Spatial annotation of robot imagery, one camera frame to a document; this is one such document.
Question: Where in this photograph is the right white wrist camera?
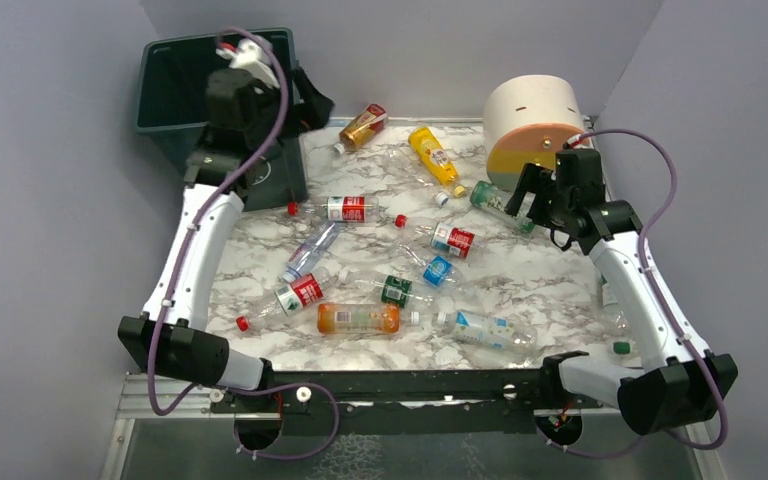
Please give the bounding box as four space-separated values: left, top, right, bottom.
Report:
562 134 587 150

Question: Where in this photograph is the clear bottle dark green label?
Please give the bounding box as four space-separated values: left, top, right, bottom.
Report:
337 269 436 311

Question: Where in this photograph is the amber red-label bottle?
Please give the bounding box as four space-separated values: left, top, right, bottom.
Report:
333 103 389 155

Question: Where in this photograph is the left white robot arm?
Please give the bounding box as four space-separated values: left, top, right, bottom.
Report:
117 67 334 391

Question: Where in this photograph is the dark green trash bin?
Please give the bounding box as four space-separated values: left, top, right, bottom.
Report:
133 34 308 211

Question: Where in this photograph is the cream cylindrical drum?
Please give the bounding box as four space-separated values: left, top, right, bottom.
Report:
482 74 586 192

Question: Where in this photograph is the orange drink bottle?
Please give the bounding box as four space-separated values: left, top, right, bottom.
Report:
317 303 422 335

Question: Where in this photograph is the crushed clear blue bottle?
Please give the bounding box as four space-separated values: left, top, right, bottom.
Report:
279 221 343 283

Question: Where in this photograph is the yellow plastic bottle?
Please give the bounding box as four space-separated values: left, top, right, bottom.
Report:
408 126 467 198

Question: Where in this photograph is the clear bottle red white label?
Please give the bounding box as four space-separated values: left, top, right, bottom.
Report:
393 215 486 259

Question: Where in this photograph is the clear bottle light blue label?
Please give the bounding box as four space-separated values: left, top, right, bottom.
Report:
432 310 537 351

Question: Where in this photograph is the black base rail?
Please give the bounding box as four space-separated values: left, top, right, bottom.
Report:
209 368 598 437

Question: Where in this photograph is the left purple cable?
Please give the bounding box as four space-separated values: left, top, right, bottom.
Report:
146 26 342 464

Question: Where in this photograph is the purple cable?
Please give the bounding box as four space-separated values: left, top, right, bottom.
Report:
146 26 342 464
533 128 730 461

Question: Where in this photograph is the clear bottle red cap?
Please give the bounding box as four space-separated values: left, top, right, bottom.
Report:
287 196 383 223

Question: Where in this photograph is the clear bottle green cap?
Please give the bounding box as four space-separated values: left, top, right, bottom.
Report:
596 273 632 356

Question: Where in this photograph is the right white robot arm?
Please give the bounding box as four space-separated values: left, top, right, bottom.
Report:
505 149 738 435

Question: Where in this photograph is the aluminium frame rail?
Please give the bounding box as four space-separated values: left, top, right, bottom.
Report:
116 374 212 420

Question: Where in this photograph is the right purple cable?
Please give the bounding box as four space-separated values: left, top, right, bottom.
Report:
533 128 730 461

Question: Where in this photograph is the green tinted plastic bottle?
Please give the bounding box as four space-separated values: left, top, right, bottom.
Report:
470 180 536 235

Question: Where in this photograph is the clear bottle red green label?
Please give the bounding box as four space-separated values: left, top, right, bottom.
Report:
236 267 332 332

